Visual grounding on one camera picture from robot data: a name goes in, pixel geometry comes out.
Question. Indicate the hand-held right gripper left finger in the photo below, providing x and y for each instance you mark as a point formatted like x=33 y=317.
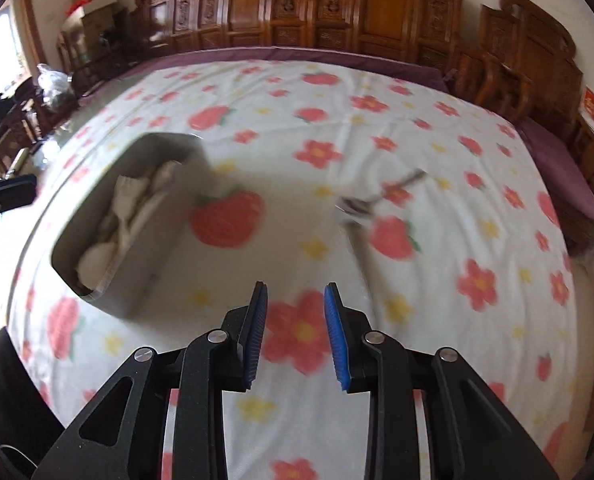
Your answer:
x=254 y=340

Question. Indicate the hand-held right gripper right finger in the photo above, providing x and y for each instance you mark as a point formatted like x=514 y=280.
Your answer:
x=334 y=340

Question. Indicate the metal fork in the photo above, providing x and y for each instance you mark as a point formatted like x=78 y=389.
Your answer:
x=359 y=245

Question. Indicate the white plastic ladle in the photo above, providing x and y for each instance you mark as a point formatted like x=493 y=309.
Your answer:
x=99 y=262

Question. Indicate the white plastic rice paddle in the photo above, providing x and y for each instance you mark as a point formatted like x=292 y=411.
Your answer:
x=129 y=195

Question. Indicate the stainless steel utensil container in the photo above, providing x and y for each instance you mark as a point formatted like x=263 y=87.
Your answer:
x=152 y=260

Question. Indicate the long metal spoon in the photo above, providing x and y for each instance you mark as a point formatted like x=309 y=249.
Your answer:
x=357 y=205

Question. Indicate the clear plastic bag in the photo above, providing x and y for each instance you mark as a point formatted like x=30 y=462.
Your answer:
x=54 y=82

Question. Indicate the dark wooden cabinet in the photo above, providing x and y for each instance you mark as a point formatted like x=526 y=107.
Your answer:
x=92 y=65

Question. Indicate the person's black clothing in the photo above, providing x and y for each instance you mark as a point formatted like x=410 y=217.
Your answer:
x=17 y=400

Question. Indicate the floral strawberry printed blanket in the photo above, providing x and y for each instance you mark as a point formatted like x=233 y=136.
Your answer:
x=327 y=110

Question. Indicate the purple armchair cushion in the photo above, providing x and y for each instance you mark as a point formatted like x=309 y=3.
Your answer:
x=557 y=160

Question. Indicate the carved wooden armchair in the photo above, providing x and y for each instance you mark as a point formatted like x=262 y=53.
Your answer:
x=527 y=35

